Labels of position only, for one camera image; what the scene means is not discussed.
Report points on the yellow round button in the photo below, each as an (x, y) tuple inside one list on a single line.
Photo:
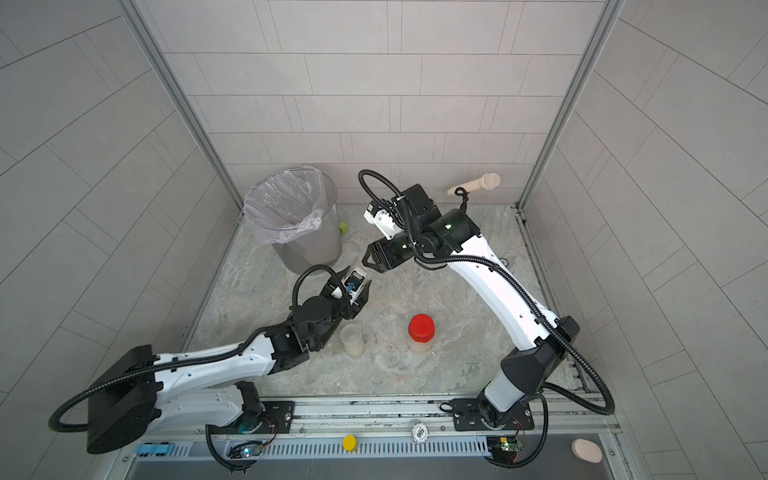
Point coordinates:
[(349, 443)]

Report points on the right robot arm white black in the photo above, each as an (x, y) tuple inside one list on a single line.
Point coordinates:
[(541, 339)]

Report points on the clear rice jar open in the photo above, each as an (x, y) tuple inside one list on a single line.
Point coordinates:
[(352, 339)]

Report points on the black stand with round base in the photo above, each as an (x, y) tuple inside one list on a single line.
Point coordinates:
[(460, 191)]

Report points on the grey mesh waste bin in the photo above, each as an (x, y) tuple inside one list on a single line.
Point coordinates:
[(323, 247)]

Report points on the aluminium rail frame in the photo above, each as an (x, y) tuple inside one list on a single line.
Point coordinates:
[(382, 426)]

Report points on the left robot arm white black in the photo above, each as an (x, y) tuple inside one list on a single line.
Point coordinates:
[(144, 390)]

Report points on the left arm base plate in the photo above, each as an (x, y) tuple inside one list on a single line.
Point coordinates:
[(274, 418)]

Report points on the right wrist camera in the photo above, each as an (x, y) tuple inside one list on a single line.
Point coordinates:
[(382, 220)]

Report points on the clear plastic bin liner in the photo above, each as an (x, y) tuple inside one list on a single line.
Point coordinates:
[(289, 205)]

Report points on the red lidded rice jar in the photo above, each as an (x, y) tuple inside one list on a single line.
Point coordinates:
[(421, 331)]

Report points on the circuit board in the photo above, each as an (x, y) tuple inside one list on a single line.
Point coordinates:
[(246, 450), (504, 449)]

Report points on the right circuit board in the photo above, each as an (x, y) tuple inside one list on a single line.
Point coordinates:
[(504, 449)]

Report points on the left circuit board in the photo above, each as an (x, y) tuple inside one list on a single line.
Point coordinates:
[(246, 450)]

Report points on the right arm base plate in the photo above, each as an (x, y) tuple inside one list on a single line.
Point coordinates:
[(471, 414)]

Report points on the beige handle on stand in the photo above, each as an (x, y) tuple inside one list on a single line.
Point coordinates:
[(488, 181)]

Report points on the blue toy car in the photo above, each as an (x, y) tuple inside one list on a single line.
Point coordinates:
[(154, 449)]

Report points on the pink oval pad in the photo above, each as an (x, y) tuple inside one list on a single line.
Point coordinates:
[(587, 451)]

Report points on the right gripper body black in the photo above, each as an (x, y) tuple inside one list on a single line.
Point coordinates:
[(381, 256)]

